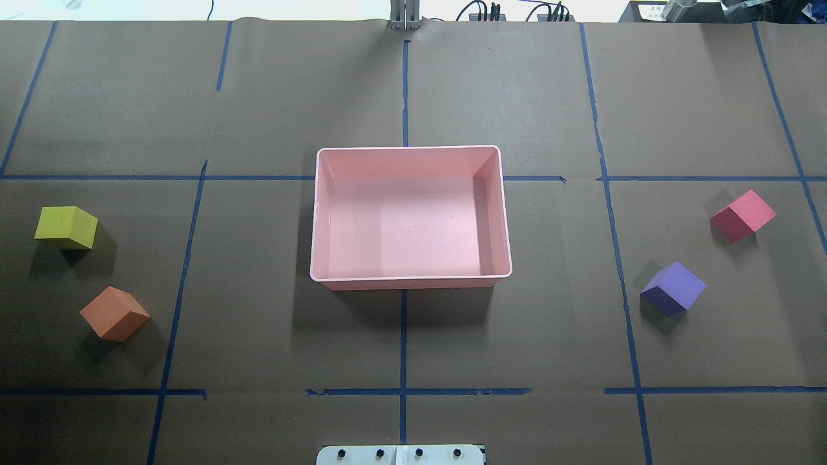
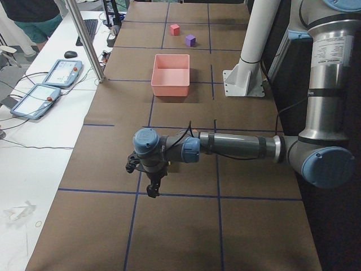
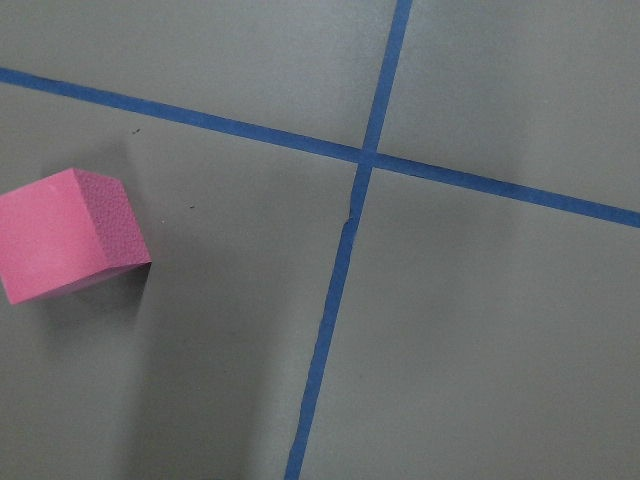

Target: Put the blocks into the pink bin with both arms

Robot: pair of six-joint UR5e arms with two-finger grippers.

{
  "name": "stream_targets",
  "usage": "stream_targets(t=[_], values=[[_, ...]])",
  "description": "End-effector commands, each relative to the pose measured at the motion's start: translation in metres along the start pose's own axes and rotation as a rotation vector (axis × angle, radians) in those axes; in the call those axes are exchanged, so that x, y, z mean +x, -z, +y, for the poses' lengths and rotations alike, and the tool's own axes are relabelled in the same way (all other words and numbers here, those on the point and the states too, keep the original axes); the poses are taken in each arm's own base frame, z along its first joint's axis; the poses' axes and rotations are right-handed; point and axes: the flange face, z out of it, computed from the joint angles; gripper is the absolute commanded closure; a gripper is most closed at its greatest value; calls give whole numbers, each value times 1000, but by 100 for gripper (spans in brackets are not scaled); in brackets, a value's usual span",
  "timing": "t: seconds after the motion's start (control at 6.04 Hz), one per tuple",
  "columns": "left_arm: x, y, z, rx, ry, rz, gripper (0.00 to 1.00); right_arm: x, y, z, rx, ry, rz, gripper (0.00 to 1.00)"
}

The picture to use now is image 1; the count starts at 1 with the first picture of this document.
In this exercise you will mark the purple foam block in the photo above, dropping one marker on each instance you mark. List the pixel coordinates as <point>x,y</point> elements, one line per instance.
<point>673,290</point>

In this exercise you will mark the orange foam block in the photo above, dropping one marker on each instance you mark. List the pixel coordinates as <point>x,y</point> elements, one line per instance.
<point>114,315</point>

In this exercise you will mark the red foam block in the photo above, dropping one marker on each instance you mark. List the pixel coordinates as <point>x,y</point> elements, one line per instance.
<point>743,217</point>

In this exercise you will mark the yellow foam block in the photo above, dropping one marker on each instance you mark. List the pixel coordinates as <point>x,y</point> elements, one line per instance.
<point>66,228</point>

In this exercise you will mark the pink plastic bin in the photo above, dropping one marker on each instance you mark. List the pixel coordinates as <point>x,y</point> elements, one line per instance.
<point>409,218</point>

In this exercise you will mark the brown paper table cover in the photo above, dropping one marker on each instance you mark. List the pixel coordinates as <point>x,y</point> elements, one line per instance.
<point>194,146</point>

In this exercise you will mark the black power strip plugs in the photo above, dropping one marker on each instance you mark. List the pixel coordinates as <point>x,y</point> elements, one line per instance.
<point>516,11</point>

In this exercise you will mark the aluminium frame post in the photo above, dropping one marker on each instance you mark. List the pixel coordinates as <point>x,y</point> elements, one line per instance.
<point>404,15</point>

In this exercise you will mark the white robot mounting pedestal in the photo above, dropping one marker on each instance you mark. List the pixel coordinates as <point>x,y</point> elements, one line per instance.
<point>403,454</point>

